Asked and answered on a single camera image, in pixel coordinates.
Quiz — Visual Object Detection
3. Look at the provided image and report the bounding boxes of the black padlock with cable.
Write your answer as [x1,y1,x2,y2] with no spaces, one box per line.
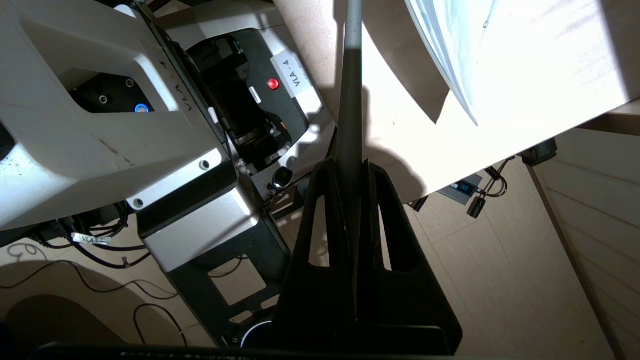
[466,157,509,219]

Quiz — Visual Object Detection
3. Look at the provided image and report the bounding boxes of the white blue-patterned plastic bag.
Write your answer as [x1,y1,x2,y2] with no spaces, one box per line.
[404,0,501,127]

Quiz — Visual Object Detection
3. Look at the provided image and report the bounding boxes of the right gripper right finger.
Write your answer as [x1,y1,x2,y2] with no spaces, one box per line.
[357,160,463,354]

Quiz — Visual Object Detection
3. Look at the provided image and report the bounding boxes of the black power plug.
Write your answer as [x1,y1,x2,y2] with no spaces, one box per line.
[521,138,558,167]

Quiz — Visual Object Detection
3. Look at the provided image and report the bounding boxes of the white toothbrush dark bristles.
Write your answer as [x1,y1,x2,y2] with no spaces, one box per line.
[335,0,365,236]

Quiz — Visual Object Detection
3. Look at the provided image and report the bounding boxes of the grey floor socket box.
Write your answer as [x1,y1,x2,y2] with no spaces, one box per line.
[439,174,484,206]

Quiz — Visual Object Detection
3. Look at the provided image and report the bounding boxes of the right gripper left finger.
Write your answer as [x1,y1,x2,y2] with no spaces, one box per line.
[272,159,358,347]

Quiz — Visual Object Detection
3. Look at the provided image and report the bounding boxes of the thin black floor cable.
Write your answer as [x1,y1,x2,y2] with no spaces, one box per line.
[0,240,188,346]

